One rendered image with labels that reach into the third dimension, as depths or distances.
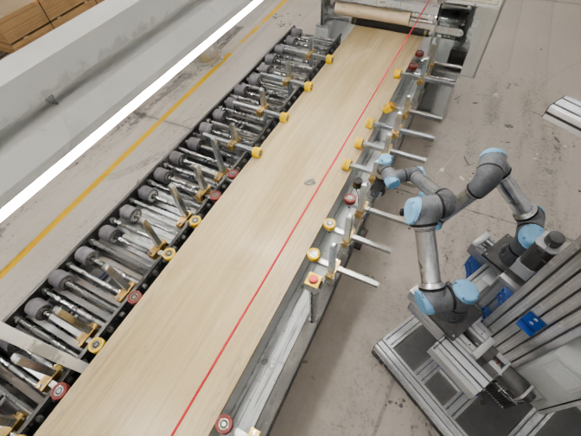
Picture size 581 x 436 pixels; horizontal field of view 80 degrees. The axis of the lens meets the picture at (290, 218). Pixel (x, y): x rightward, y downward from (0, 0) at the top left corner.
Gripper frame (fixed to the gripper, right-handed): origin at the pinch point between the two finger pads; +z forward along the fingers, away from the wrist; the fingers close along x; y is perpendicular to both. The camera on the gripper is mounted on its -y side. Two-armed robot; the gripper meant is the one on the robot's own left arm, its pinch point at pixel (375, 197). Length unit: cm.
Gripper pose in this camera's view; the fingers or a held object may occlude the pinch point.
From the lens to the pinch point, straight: 225.2
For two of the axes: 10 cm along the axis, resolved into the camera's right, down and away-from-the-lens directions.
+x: -8.8, -3.6, 3.0
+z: 0.7, 5.4, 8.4
